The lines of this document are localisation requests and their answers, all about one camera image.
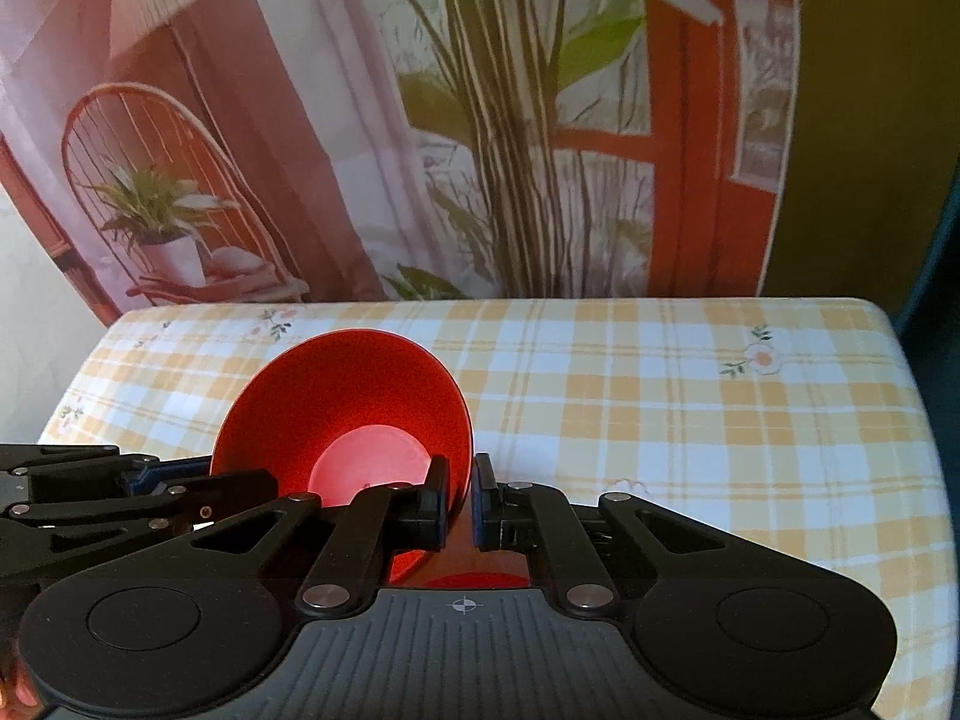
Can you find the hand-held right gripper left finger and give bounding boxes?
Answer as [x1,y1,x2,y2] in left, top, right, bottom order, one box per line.
[75,457,452,617]

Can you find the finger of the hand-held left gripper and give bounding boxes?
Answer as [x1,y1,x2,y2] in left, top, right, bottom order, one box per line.
[0,469,280,587]
[0,444,215,502]

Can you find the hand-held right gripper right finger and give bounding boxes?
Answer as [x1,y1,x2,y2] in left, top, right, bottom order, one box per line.
[472,454,811,616]

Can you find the yellow checkered tablecloth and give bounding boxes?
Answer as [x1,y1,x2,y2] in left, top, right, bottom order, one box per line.
[37,296,960,720]

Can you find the printed wall tapestry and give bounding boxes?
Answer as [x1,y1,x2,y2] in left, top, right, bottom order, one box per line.
[0,0,800,327]

